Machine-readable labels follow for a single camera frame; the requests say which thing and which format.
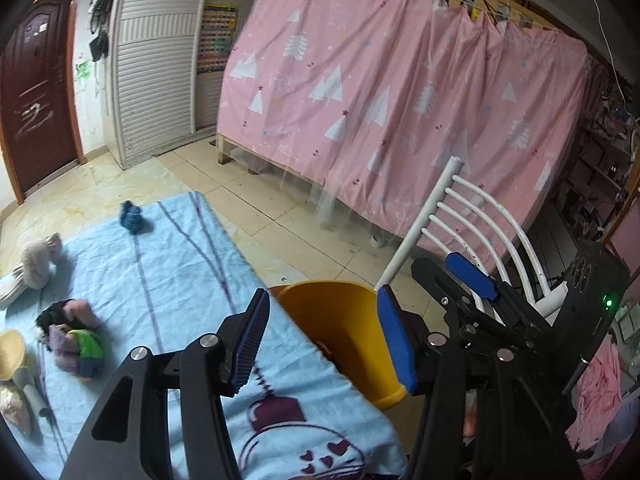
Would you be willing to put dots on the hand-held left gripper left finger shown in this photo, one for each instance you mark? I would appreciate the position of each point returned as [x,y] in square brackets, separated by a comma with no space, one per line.
[248,345]

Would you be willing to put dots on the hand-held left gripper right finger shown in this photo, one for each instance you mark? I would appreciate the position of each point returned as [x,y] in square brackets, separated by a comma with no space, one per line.
[397,345]

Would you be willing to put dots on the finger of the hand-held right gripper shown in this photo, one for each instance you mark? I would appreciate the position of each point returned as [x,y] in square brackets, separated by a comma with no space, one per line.
[432,280]
[470,275]

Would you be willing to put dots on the yellow plastic bin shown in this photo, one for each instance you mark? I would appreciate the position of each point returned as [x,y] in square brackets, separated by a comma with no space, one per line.
[340,310]

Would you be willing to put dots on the cream paper bowl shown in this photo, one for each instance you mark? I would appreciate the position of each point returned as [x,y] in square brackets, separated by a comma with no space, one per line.
[11,355]

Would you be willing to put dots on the pale pink tissue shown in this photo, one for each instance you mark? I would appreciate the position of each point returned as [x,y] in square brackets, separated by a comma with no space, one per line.
[14,407]

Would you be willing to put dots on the pink crumpled garment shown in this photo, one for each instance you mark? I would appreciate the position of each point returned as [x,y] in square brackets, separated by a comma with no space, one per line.
[597,395]

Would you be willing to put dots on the white metal chair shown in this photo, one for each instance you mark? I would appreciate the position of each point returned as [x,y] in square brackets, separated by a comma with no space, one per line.
[440,195]

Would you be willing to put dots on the light blue printed tablecloth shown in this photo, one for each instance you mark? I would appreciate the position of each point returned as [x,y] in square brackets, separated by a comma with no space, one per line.
[165,270]

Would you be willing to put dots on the sheer white net curtain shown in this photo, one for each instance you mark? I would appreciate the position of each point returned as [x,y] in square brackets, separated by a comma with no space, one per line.
[325,200]

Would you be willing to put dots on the cluttered dark shelf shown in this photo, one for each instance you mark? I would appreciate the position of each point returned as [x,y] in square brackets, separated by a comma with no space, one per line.
[605,160]

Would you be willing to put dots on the pink crumpled cloth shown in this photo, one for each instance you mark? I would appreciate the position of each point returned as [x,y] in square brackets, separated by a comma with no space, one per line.
[82,312]

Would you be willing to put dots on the blue crumpled cloth ball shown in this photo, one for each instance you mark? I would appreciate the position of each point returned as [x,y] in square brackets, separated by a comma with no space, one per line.
[131,217]

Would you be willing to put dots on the pink tree print curtain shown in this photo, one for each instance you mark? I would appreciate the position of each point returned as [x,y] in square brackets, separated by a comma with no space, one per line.
[400,85]

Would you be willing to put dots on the beige fluffy ball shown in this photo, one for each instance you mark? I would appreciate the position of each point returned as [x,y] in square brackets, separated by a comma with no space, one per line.
[42,260]

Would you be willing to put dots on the white slatted wardrobe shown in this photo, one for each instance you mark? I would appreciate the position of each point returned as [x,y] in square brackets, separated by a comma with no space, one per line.
[155,60]

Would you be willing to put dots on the dark brown door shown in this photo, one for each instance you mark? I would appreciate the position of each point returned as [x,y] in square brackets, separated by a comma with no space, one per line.
[37,85]

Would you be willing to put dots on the black hanging bags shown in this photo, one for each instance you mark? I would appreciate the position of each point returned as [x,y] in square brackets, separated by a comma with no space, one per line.
[102,10]

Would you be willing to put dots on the colourful grid wall chart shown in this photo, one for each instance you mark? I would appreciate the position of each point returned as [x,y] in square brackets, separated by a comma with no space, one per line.
[215,40]

